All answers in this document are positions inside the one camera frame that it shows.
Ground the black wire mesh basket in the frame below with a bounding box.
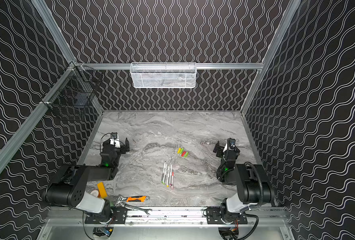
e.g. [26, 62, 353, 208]
[44, 62, 103, 122]

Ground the yellow tape measure block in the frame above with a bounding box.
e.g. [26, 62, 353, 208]
[97, 182, 108, 199]

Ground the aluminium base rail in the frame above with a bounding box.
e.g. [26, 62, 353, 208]
[45, 207, 288, 228]

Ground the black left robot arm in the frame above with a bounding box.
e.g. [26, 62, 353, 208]
[42, 139, 130, 223]

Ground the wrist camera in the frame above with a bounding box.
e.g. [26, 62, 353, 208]
[109, 132, 120, 148]
[223, 138, 237, 152]

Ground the white tape roll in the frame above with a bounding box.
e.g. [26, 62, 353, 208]
[90, 190, 100, 198]

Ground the green tipped white pen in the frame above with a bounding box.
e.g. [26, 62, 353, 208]
[161, 162, 166, 184]

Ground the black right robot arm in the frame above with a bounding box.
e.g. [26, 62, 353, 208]
[206, 138, 275, 225]

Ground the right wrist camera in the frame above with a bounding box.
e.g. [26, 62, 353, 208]
[223, 138, 237, 152]

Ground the yellow tipped white pen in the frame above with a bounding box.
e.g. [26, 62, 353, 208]
[166, 165, 170, 187]

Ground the white wire mesh basket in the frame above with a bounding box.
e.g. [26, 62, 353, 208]
[129, 62, 198, 89]

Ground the orange handled adjustable wrench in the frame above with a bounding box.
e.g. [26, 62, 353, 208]
[115, 195, 150, 205]

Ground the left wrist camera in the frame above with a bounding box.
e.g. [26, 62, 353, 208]
[109, 132, 120, 148]

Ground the steel combination spanner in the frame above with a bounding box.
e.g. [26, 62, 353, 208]
[117, 202, 152, 215]

